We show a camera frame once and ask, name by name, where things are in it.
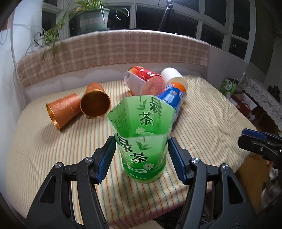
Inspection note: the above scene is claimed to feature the green tea bottle cup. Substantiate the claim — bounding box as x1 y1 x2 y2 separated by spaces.
107 95 175 183

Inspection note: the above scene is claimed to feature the orange cup lying left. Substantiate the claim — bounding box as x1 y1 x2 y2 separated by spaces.
46 94 81 131

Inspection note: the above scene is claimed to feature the orange cup lying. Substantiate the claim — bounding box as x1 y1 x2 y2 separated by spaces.
46 94 81 131
80 83 111 118

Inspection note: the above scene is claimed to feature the blue bottle cup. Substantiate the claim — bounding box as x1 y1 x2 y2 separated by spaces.
157 82 186 121

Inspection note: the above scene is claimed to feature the orange cup lying right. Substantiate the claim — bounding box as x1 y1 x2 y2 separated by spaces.
80 83 111 118

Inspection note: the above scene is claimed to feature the white plastic cup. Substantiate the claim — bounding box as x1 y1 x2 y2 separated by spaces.
161 67 188 90

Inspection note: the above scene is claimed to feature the red bottle cup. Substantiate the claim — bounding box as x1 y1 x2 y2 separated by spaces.
124 66 165 96

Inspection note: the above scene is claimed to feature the lace covered side table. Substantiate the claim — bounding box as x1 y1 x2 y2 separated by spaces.
241 75 281 132

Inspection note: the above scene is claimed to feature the striped cushion mat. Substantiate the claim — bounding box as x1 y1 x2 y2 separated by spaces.
6 76 254 228

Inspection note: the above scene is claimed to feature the green paper bag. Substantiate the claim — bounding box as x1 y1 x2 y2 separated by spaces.
220 78 237 99

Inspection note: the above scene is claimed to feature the plaid sofa back cover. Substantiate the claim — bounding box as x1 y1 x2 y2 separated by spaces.
17 30 210 87

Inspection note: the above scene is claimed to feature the potted spider plant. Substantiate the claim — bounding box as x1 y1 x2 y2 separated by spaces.
26 1 131 54

